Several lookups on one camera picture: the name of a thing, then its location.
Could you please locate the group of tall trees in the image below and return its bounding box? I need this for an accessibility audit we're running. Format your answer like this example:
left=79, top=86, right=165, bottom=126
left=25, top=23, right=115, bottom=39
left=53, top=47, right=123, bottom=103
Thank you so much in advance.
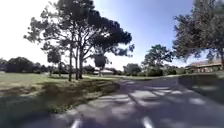
left=23, top=0, right=136, bottom=82

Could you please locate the small slim tree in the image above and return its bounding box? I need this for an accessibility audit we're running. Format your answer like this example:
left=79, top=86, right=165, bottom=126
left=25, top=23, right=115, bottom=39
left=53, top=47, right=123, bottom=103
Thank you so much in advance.
left=92, top=53, right=109, bottom=77

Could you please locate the low building with red roof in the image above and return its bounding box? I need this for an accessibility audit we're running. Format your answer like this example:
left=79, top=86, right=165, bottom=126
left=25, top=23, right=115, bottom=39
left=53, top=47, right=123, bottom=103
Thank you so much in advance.
left=186, top=59, right=224, bottom=74

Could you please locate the row of trees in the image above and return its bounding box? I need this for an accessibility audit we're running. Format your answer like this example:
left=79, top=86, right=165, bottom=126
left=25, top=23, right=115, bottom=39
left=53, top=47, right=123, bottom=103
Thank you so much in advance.
left=0, top=56, right=49, bottom=74

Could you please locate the dark bush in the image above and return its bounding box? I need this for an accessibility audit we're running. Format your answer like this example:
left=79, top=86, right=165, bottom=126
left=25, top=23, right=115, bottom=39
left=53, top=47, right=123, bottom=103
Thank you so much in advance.
left=146, top=67, right=165, bottom=78

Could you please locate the large broad tree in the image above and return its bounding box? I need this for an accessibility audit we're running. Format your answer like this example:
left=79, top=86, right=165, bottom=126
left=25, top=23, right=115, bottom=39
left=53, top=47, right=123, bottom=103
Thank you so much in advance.
left=172, top=0, right=224, bottom=69

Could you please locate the robot's own part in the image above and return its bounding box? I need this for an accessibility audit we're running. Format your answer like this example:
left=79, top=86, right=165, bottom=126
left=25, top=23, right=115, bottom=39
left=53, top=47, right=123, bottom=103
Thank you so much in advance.
left=142, top=116, right=154, bottom=128
left=70, top=118, right=83, bottom=128

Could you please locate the grey paved path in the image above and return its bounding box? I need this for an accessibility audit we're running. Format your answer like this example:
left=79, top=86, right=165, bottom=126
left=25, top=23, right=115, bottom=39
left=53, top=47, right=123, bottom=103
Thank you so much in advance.
left=19, top=77, right=224, bottom=128

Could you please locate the round dark tree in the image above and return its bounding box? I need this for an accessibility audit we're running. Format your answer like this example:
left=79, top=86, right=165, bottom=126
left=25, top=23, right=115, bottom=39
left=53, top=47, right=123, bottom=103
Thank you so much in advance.
left=123, top=63, right=143, bottom=77

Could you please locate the tall spreading tree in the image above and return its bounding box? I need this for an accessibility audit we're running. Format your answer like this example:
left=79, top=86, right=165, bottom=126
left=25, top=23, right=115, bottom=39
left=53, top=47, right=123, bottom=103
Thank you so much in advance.
left=141, top=44, right=174, bottom=73

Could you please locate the pale low building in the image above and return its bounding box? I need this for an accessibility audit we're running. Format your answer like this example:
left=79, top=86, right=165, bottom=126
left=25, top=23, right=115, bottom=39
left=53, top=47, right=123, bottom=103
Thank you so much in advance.
left=93, top=68, right=115, bottom=76

